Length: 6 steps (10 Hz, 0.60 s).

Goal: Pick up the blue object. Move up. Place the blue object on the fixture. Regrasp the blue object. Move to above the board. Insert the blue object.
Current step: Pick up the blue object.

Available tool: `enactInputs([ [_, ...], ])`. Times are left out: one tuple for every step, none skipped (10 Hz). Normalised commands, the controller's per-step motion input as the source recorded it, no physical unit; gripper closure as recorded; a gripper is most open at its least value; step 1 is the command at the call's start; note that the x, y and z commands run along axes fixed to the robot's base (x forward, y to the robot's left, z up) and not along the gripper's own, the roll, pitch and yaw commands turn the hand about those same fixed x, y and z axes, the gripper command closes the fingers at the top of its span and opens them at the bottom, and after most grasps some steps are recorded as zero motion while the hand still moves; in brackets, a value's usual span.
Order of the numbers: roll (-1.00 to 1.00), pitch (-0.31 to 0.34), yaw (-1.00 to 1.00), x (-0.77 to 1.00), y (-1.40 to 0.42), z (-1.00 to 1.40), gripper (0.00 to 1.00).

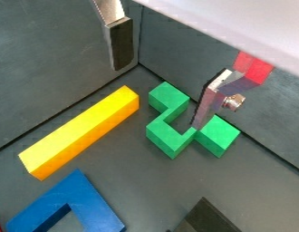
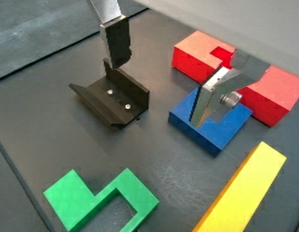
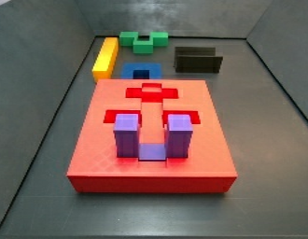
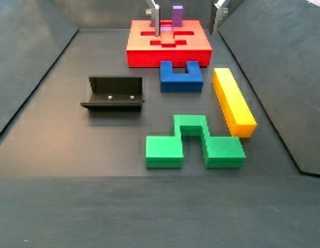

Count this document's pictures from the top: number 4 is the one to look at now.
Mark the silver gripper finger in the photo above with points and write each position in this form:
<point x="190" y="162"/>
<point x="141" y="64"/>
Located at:
<point x="154" y="12"/>
<point x="220" y="9"/>

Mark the blue U-shaped block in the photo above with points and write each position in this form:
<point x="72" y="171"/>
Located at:
<point x="188" y="82"/>

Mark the red slotted base board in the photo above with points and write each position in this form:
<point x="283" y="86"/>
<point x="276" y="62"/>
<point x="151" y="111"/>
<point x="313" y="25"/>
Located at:
<point x="180" y="44"/>

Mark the purple U-shaped block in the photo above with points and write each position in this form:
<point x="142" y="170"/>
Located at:
<point x="175" y="22"/>

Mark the yellow long bar block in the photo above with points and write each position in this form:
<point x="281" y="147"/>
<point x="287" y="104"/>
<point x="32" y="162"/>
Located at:
<point x="237" y="113"/>

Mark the green stepped block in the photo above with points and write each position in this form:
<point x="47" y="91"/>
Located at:
<point x="221" y="152"/>

